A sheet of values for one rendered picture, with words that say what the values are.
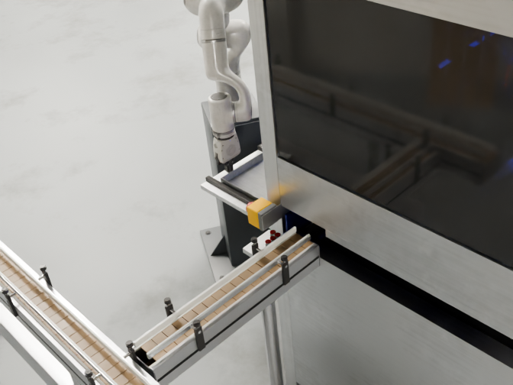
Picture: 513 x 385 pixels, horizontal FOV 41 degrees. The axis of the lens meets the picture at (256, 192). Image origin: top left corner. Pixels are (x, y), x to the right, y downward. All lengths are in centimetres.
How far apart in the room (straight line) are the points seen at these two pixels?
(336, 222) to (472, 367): 57
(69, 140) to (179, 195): 113
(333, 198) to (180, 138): 272
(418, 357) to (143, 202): 234
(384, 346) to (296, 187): 60
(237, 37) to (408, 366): 151
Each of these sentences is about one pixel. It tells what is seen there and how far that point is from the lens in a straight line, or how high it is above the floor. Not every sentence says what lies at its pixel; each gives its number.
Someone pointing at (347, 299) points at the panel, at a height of 76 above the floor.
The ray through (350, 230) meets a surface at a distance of 210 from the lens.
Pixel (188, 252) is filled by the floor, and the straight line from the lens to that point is 373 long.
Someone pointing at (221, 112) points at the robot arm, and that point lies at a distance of 249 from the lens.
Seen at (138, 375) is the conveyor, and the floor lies 97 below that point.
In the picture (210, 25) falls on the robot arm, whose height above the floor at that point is 147.
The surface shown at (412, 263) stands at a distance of 200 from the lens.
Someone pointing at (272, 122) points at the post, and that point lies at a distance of 212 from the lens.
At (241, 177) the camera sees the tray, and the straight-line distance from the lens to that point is 268.
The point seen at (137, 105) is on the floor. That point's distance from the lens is 520.
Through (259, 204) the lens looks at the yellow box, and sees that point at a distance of 228.
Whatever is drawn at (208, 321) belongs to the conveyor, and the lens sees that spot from 206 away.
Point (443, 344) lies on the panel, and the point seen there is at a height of 81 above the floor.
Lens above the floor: 242
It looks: 36 degrees down
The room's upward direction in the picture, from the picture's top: 6 degrees counter-clockwise
